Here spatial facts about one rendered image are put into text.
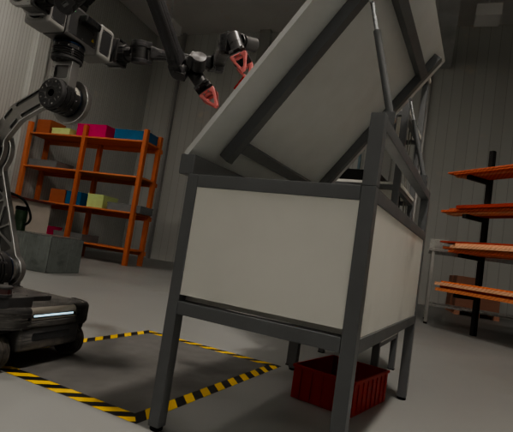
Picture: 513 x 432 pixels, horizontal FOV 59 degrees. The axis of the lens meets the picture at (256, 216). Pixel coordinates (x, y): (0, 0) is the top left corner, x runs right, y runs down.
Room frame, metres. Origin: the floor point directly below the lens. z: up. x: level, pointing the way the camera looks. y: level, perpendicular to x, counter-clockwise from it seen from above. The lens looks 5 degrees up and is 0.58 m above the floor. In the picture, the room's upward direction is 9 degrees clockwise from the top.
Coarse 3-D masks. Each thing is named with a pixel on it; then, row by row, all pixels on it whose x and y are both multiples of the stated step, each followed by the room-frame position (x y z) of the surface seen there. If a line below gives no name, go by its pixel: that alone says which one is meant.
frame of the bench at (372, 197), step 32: (192, 192) 1.43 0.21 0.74; (288, 192) 1.29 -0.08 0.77; (320, 192) 1.24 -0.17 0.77; (352, 192) 1.20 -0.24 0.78; (352, 256) 1.19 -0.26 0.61; (352, 288) 1.19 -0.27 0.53; (224, 320) 1.35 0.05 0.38; (256, 320) 1.30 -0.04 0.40; (352, 320) 1.18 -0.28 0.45; (160, 352) 1.44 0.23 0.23; (352, 352) 1.18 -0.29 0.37; (160, 384) 1.44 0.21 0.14; (352, 384) 1.19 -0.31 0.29; (160, 416) 1.43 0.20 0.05
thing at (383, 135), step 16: (384, 112) 1.18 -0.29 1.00; (384, 128) 1.18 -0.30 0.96; (368, 144) 1.19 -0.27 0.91; (384, 144) 1.20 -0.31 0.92; (400, 144) 1.40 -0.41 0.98; (368, 160) 1.19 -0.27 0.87; (400, 160) 1.50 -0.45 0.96; (368, 176) 1.18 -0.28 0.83; (416, 176) 1.76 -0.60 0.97; (416, 192) 2.04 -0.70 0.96
